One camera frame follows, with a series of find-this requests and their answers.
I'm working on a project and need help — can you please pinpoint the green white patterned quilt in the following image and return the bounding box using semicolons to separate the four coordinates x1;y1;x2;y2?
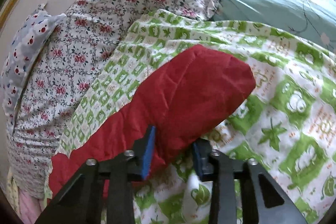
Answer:
56;9;335;223

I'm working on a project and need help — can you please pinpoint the pink blanket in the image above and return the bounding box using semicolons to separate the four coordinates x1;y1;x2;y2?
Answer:
18;189;46;224

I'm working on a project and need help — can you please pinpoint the red floral white quilt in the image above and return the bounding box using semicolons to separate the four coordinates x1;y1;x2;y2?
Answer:
7;0;219;199

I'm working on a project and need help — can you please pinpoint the grey bear print pillow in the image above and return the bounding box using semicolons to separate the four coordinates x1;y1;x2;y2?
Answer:
1;4;66;134

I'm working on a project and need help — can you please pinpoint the yellow floral folded cloth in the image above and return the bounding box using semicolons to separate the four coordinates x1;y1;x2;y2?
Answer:
6;168;20;215

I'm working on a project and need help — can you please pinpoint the red quilted jacket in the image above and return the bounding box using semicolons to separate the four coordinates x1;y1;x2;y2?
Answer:
49;45;256;193

